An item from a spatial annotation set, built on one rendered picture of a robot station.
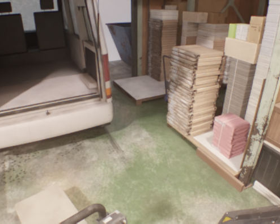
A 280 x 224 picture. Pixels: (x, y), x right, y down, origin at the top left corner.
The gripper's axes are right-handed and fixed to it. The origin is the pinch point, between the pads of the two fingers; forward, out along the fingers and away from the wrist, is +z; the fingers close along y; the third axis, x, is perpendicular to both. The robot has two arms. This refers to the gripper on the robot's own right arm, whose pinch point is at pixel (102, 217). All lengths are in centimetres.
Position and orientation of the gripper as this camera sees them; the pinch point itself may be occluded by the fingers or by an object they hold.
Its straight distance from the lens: 121.8
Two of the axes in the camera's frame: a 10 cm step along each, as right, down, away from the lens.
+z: -6.2, -0.2, 7.9
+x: -2.2, -9.5, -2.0
